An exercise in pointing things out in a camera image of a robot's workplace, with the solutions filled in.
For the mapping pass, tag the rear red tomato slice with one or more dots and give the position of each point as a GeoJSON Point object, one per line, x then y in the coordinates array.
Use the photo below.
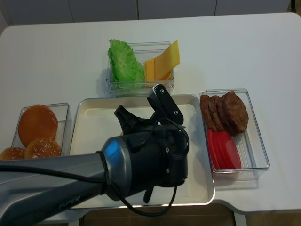
{"type": "Point", "coordinates": [212, 149]}

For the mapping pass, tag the brown beef patty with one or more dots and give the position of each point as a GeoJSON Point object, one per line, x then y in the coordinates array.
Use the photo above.
{"type": "Point", "coordinates": [222, 117]}
{"type": "Point", "coordinates": [235, 113]}
{"type": "Point", "coordinates": [214, 112]}
{"type": "Point", "coordinates": [204, 107]}

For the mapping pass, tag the large metal baking tray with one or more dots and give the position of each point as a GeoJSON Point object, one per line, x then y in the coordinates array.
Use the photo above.
{"type": "Point", "coordinates": [140, 107]}

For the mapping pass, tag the clear lettuce cheese container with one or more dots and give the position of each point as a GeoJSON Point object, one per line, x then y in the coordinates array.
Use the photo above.
{"type": "Point", "coordinates": [143, 52]}

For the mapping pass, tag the rear brown beef patty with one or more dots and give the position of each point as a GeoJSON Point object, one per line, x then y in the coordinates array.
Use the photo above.
{"type": "Point", "coordinates": [204, 107]}

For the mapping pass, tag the red tomato slice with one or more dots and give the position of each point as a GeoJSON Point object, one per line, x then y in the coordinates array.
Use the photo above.
{"type": "Point", "coordinates": [217, 151]}
{"type": "Point", "coordinates": [231, 153]}
{"type": "Point", "coordinates": [212, 149]}
{"type": "Point", "coordinates": [222, 152]}

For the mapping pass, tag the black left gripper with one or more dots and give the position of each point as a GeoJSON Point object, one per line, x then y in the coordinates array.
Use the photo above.
{"type": "Point", "coordinates": [158, 146]}

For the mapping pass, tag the clear patty tomato container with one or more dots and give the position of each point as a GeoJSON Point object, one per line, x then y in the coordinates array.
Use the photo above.
{"type": "Point", "coordinates": [249, 144]}

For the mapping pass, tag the sesame top bun right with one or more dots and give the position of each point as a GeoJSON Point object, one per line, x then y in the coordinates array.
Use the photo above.
{"type": "Point", "coordinates": [42, 148]}

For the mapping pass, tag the front red tomato slice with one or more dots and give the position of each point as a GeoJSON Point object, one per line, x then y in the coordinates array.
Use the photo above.
{"type": "Point", "coordinates": [231, 153]}

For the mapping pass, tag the stacked yellow cheese slices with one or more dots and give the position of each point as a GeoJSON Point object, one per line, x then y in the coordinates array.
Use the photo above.
{"type": "Point", "coordinates": [149, 71]}

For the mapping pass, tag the brown bottom bun half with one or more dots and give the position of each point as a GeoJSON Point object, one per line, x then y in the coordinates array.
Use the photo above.
{"type": "Point", "coordinates": [36, 122]}

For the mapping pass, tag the white parchment paper sheet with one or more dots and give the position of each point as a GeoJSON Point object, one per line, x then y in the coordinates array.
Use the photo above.
{"type": "Point", "coordinates": [94, 126]}

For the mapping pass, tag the sesame top bun left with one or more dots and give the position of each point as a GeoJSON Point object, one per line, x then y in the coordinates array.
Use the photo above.
{"type": "Point", "coordinates": [12, 153]}

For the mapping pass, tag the sesame bun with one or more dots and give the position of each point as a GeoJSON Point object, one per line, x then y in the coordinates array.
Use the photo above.
{"type": "Point", "coordinates": [42, 148]}
{"type": "Point", "coordinates": [12, 153]}

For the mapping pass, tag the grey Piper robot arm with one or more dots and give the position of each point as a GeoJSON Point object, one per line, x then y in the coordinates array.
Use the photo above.
{"type": "Point", "coordinates": [34, 190]}

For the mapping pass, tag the upright yellow cheese slice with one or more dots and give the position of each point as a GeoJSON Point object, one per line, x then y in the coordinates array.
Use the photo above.
{"type": "Point", "coordinates": [162, 68]}

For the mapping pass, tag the clear bun container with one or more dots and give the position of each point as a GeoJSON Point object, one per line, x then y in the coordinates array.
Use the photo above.
{"type": "Point", "coordinates": [63, 135]}

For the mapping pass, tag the green lettuce leaf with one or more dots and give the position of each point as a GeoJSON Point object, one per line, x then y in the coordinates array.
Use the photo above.
{"type": "Point", "coordinates": [127, 71]}

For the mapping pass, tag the front brown beef patty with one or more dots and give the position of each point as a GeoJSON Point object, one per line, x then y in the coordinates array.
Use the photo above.
{"type": "Point", "coordinates": [235, 113]}

